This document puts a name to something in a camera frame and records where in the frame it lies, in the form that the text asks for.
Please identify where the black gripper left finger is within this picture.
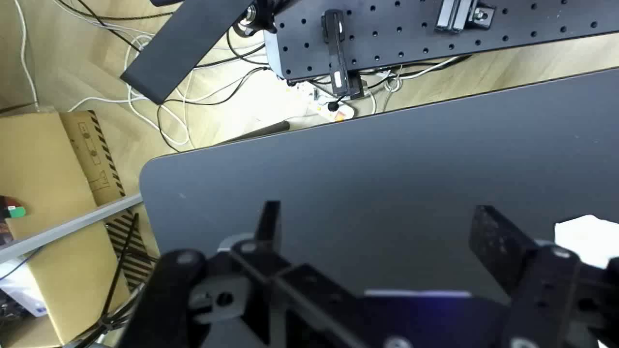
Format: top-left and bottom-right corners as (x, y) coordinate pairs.
(118, 200), (366, 348)

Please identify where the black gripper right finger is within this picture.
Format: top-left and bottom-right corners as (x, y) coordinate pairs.
(469, 204), (619, 348)

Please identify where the white cloth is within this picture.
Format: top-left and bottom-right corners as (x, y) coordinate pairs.
(554, 213), (619, 271)

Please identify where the grey metal bar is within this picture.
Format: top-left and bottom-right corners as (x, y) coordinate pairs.
(0, 192), (145, 265)

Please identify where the white plastic bag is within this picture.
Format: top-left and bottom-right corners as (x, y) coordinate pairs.
(0, 260), (53, 321)

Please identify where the small green red item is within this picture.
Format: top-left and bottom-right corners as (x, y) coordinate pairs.
(0, 194), (29, 223)

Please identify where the cardboard box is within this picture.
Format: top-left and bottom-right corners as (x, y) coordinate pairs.
(0, 109), (161, 347)

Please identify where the white power strip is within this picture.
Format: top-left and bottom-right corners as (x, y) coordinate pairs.
(308, 82), (358, 124)

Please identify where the black flat plate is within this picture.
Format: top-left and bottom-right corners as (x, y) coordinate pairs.
(120, 0), (258, 107)

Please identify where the black optical breadboard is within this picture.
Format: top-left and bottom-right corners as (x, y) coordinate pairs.
(263, 0), (619, 84)

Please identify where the black cable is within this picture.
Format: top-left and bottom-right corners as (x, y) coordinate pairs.
(153, 28), (273, 155)
(57, 0), (180, 55)
(64, 211), (145, 348)

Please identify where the white cable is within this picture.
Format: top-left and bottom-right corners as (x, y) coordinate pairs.
(12, 0), (43, 111)
(356, 55), (467, 117)
(66, 35), (273, 151)

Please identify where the corner bracket with screw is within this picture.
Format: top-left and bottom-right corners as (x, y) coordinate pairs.
(469, 2), (499, 31)

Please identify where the aluminium extrusion rail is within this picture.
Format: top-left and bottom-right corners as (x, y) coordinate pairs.
(434, 0), (480, 35)

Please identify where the black mount clamp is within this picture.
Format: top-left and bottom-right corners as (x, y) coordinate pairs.
(320, 8), (366, 101)

